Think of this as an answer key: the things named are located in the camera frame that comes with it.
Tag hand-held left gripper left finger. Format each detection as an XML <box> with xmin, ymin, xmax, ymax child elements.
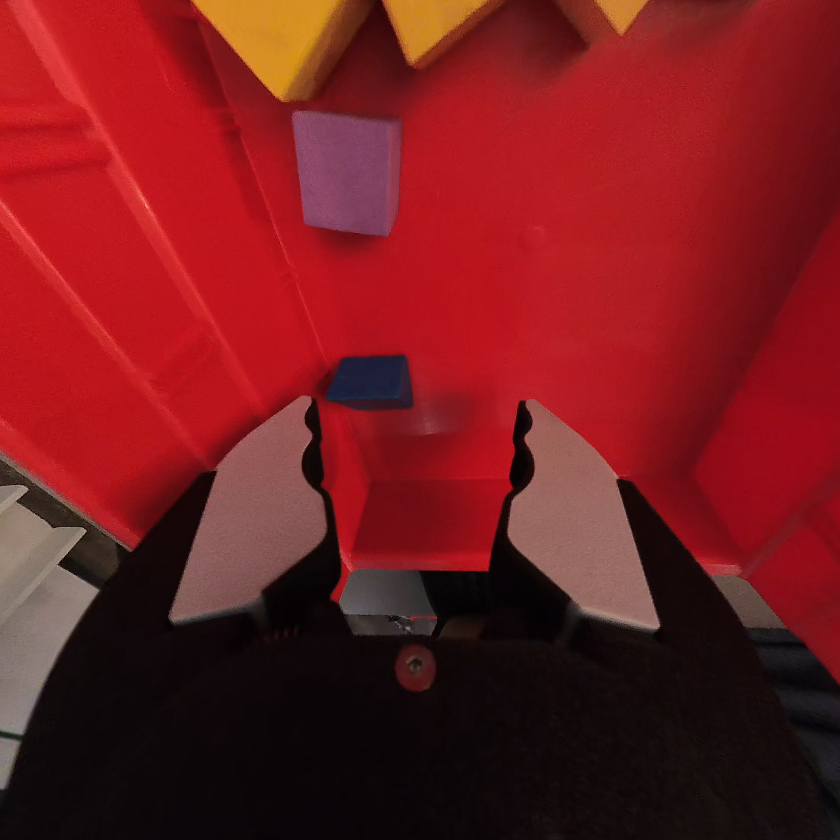
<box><xmin>169</xmin><ymin>395</ymin><xmax>342</xmax><ymax>624</ymax></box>

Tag red plastic bin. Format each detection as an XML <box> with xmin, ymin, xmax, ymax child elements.
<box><xmin>0</xmin><ymin>0</ymin><xmax>840</xmax><ymax>683</ymax></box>

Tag small blue wooden block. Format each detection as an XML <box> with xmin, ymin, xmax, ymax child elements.
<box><xmin>327</xmin><ymin>355</ymin><xmax>414</xmax><ymax>411</ymax></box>

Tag purple wooden block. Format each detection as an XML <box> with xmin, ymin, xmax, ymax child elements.
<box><xmin>292</xmin><ymin>110</ymin><xmax>403</xmax><ymax>237</ymax></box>

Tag yellow wooden block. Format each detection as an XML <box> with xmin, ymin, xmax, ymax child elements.
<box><xmin>190</xmin><ymin>0</ymin><xmax>375</xmax><ymax>102</ymax></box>
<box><xmin>381</xmin><ymin>0</ymin><xmax>506</xmax><ymax>70</ymax></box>

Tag white shelf board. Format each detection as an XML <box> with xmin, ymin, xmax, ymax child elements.
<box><xmin>0</xmin><ymin>484</ymin><xmax>99</xmax><ymax>788</ymax></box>

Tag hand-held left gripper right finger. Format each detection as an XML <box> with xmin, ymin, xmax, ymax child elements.
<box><xmin>489</xmin><ymin>399</ymin><xmax>660</xmax><ymax>634</ymax></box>

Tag yellow cube block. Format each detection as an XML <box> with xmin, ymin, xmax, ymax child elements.
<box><xmin>558</xmin><ymin>0</ymin><xmax>651</xmax><ymax>46</ymax></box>

